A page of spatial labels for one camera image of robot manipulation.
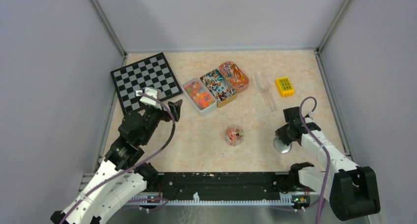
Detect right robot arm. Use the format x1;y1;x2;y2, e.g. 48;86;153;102
275;107;381;221

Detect black white checkerboard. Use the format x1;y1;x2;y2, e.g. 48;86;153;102
110;53;182;115

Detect pink lollipop tin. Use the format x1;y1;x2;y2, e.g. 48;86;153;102
218;61;250;93

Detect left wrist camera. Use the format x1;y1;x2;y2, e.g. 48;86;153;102
135;87;162;109

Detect clear plastic jar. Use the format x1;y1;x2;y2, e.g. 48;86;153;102
225;124;244;146

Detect silver jar lid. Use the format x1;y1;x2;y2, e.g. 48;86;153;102
273;136;292;154

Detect translucent plastic scoop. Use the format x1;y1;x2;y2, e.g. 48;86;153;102
255;71;277;112

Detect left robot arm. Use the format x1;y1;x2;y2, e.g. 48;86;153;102
50;99;183;224

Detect gold lollipop tin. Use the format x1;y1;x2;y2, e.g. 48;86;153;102
199;69;238;108

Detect yellow green toy block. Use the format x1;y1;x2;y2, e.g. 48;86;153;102
275;77;295;97

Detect white candy tin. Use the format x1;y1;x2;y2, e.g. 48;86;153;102
181;77;217;117

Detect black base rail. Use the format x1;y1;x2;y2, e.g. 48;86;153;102
80;171;327;207

